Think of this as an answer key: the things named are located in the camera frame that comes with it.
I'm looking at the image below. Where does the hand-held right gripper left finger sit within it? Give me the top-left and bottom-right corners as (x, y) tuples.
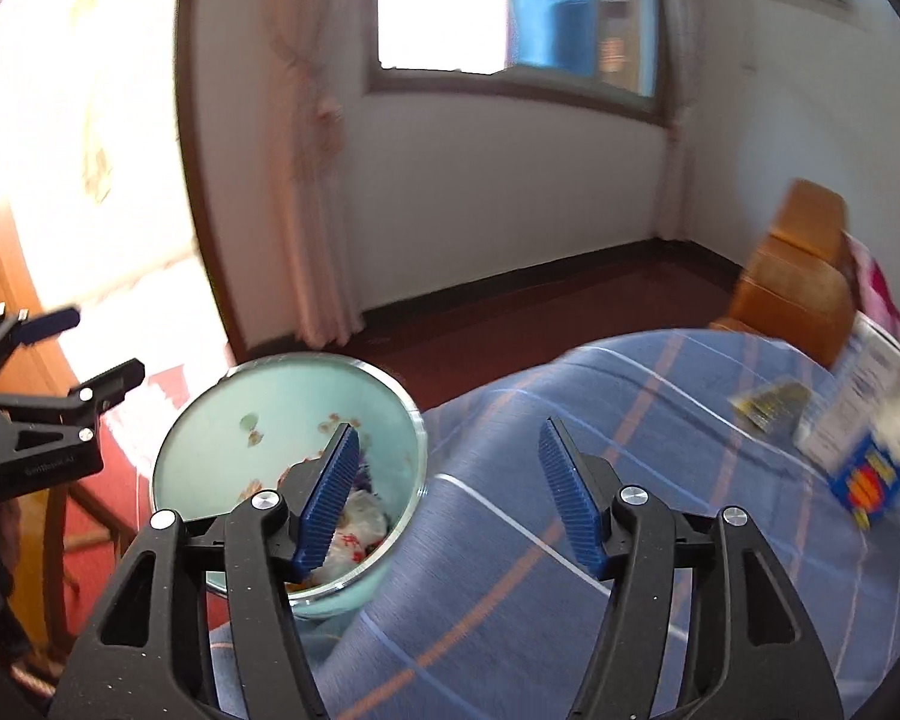
(49, 424), (361, 720)

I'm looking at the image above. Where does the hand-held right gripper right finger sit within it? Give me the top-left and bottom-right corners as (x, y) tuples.
(538, 418), (845, 720)

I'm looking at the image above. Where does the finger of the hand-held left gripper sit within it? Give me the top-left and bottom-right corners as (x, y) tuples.
(0, 304), (82, 383)
(0, 358), (146, 440)

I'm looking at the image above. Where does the teal cartoon print waste bin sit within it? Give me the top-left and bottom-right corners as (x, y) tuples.
(151, 355), (428, 620)

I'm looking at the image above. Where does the wooden door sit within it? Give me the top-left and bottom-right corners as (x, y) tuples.
(0, 187), (72, 421)

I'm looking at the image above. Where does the wooden chair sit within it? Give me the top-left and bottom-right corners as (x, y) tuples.
(15, 476), (140, 653)

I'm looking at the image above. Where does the blue plaid tablecloth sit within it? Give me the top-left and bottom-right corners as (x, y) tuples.
(210, 326), (900, 720)

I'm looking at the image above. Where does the blue and white drink carton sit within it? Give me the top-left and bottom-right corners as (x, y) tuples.
(825, 382), (900, 533)

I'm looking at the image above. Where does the white milk carton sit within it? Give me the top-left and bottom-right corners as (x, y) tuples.
(795, 311), (900, 470)

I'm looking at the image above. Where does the long pink curtain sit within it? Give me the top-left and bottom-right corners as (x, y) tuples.
(259, 0), (368, 350)

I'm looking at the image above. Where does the brown leather armchair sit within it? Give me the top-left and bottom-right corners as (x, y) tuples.
(709, 178), (860, 368)

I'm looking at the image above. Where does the large pink floral pillow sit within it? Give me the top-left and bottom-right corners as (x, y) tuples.
(844, 236), (900, 357)

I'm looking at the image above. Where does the short pale curtain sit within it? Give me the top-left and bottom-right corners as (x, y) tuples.
(649, 0), (710, 241)

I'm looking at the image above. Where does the sliding glass window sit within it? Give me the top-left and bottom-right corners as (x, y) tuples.
(367, 0), (665, 125)

